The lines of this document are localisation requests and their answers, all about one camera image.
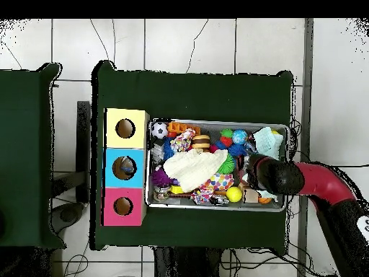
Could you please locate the yellow ball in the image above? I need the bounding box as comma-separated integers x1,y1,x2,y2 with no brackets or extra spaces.
226,186,244,203

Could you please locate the dark green table cloth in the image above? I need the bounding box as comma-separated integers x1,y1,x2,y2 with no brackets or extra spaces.
91,60,295,255
0,62,63,250

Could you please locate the large blue spiky ball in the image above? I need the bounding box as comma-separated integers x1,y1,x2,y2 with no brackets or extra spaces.
227,143,251,159

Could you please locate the wooden box with three holes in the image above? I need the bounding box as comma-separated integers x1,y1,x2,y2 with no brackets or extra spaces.
102,107,151,227

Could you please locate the clear plastic packet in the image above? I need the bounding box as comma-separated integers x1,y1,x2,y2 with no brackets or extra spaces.
120,159,137,177

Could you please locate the flat colourful dotted packet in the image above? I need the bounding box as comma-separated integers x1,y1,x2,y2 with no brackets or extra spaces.
200,172,235,193

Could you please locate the orange plastic toy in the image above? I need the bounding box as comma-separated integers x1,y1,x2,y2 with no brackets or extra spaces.
166,121,202,137

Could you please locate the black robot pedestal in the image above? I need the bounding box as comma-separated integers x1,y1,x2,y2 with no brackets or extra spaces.
152,247,231,277

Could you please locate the black cable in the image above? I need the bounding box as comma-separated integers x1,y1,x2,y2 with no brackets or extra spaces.
290,159,369,171

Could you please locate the green spiky ball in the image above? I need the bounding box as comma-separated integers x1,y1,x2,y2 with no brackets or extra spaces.
215,152,237,176

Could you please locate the black stand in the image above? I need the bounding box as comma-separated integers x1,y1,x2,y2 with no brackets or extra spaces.
50,100,92,232

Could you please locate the black and white soccer ball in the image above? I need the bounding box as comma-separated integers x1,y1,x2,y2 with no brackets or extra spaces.
150,121,169,141

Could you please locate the clear shallow bin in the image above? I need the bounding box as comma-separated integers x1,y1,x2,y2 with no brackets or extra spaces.
146,118,292,214

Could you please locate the blue globe ball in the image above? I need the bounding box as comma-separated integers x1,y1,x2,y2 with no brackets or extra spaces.
232,129,249,145

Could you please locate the toy burger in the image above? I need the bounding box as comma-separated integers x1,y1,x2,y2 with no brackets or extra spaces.
192,134,212,151

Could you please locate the cream yellow cloth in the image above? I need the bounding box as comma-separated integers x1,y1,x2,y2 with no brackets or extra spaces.
163,148,228,194

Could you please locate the mint green cloth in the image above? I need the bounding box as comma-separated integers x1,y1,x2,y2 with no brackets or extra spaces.
253,126,285,162

